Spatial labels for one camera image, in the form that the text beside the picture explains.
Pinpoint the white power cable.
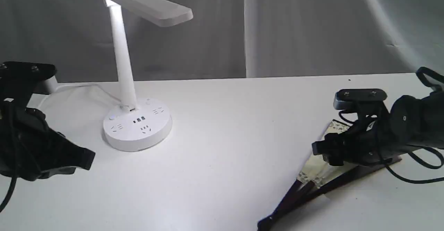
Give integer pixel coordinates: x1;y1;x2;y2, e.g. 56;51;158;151
36;82;122;111

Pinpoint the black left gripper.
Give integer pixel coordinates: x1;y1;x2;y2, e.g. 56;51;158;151
1;101;96;181

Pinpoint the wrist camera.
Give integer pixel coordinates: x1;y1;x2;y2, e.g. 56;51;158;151
333;88;387;110
0;61;59;105

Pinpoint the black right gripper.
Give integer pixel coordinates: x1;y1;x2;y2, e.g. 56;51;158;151
312;118;404;166

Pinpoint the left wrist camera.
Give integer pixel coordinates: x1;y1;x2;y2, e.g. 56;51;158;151
0;61;59;105

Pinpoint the white desk lamp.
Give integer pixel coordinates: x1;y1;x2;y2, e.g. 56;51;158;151
103;0;194;152

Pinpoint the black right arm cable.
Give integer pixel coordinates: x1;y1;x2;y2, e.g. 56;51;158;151
338;67;444;184

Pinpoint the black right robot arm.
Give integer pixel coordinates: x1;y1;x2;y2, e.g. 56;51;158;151
312;89;443;166

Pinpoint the cream paper folding fan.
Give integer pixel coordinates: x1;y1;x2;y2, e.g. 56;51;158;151
257;119;403;231

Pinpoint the grey backdrop curtain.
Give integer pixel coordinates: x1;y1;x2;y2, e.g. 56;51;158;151
0;0;444;83

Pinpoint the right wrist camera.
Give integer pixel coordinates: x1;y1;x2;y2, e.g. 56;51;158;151
333;88;387;110

